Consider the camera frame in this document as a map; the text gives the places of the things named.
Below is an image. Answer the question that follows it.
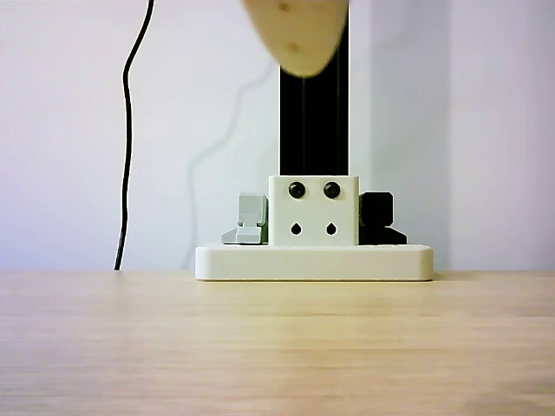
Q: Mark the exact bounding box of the grey clamp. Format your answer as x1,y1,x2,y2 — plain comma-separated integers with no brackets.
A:
221,192,271,246

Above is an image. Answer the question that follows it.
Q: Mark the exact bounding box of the black clamp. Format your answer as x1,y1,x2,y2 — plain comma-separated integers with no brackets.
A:
357,191,408,246

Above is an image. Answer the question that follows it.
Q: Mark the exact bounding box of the black aluminium extrusion post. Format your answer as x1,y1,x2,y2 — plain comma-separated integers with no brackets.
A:
277,29,350,178

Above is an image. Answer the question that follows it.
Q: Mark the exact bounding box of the white post bracket block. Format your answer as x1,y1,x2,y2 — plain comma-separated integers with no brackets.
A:
268,174,362,247

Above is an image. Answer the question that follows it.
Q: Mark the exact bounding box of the black cable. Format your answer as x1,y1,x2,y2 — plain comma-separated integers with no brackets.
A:
113,0,156,271

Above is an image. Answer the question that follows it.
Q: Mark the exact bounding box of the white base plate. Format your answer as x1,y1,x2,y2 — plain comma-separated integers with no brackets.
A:
194,244,434,283

